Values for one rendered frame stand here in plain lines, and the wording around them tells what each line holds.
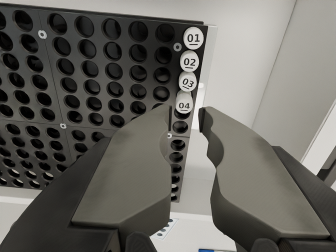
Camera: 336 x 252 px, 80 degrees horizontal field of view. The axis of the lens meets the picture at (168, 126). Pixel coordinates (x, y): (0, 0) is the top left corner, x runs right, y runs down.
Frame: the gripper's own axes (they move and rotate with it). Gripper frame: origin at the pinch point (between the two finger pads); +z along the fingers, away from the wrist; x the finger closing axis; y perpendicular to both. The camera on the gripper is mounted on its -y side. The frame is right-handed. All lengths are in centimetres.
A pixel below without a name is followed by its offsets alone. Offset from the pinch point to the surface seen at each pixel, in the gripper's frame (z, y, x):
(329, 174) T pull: 2.4, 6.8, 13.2
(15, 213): 7.6, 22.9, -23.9
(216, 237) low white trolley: 17.7, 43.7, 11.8
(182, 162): 3.8, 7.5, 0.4
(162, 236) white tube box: 14.3, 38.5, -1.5
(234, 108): 10.1, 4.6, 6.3
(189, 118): 3.8, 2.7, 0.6
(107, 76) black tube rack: 3.9, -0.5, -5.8
